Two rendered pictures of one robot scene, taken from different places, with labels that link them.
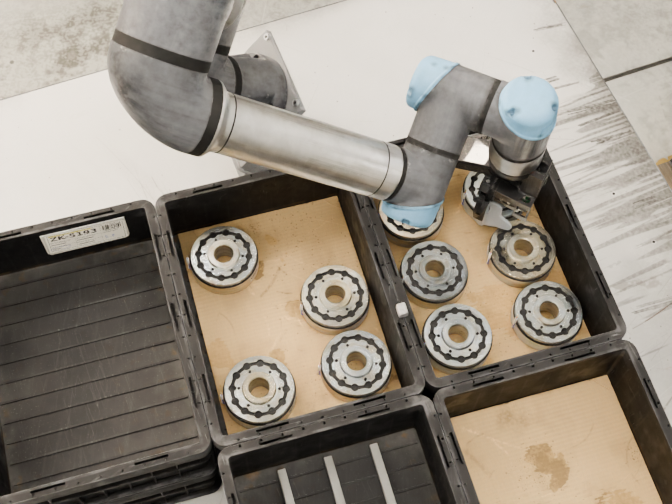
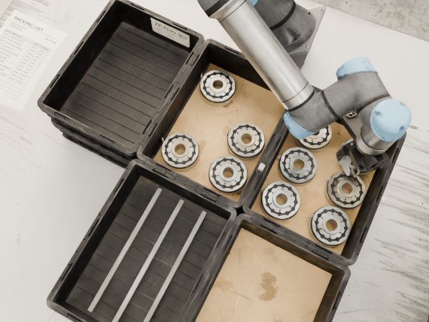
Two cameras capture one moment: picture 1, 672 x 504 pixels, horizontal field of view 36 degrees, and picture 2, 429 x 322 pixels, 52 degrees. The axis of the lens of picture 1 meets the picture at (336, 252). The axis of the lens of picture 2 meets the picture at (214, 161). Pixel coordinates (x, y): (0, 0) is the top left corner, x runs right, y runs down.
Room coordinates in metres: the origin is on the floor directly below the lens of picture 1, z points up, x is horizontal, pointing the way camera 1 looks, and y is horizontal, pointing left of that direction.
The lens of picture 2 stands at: (0.26, -0.23, 1.98)
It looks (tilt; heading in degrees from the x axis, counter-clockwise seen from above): 72 degrees down; 41
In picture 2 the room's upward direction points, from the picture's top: 5 degrees clockwise
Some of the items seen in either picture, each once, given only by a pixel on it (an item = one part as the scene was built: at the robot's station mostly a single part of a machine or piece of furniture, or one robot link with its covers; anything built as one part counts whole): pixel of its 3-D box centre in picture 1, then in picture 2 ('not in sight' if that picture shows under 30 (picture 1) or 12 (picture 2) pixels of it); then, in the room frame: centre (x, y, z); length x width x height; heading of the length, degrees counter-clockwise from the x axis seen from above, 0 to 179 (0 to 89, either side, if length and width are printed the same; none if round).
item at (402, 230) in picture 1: (411, 210); (313, 131); (0.80, -0.11, 0.86); 0.10 x 0.10 x 0.01
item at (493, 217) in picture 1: (494, 219); (345, 165); (0.78, -0.24, 0.88); 0.06 x 0.03 x 0.09; 64
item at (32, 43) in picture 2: not in sight; (15, 57); (0.35, 0.75, 0.70); 0.33 x 0.23 x 0.01; 24
